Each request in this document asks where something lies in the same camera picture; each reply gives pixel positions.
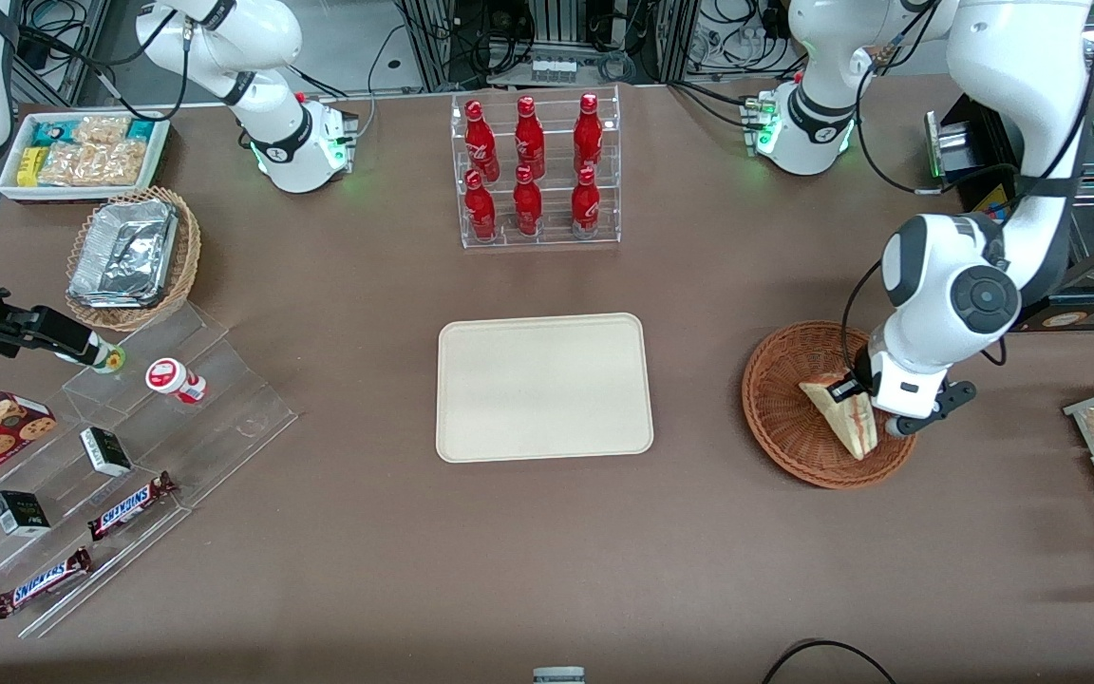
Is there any triangular sandwich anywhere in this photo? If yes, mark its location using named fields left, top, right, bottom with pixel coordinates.
left=799, top=372, right=880, bottom=463

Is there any brown round wicker basket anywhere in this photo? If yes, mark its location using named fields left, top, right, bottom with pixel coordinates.
left=742, top=320, right=920, bottom=490

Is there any light wicker basket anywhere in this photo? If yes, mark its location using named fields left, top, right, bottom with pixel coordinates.
left=65, top=186, right=202, bottom=332

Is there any beige plastic tray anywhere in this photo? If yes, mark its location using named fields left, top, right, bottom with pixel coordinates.
left=436, top=313, right=655, bottom=465

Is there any aluminium foil container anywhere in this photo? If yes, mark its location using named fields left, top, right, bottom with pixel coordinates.
left=68, top=198, right=179, bottom=310

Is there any red white yogurt bottle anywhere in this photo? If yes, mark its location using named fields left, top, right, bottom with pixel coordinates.
left=145, top=357, right=208, bottom=405

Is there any small black box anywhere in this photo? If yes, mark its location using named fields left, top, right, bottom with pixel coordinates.
left=80, top=427, right=133, bottom=478
left=0, top=490, right=51, bottom=538

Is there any Snickers chocolate bar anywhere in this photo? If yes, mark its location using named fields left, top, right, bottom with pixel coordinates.
left=0, top=547, right=94, bottom=619
left=86, top=472, right=178, bottom=542

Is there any clear acrylic stepped display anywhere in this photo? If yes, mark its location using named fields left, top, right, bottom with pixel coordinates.
left=0, top=302, right=299, bottom=639

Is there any white rectangular snack bin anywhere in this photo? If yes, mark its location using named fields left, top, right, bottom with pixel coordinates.
left=0, top=111, right=171, bottom=203

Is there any red soda bottle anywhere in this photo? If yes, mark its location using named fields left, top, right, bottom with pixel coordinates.
left=514, top=95, right=546, bottom=180
left=513, top=165, right=544, bottom=237
left=464, top=100, right=500, bottom=181
left=574, top=92, right=603, bottom=172
left=571, top=166, right=601, bottom=237
left=464, top=169, right=498, bottom=241

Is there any clear acrylic bottle rack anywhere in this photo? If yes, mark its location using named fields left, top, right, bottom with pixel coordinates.
left=450, top=85, right=622, bottom=250

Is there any black table cable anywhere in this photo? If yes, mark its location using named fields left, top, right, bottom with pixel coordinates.
left=761, top=639, right=899, bottom=684

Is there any aluminium frame rack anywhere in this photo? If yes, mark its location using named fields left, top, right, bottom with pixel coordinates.
left=400, top=0, right=700, bottom=91

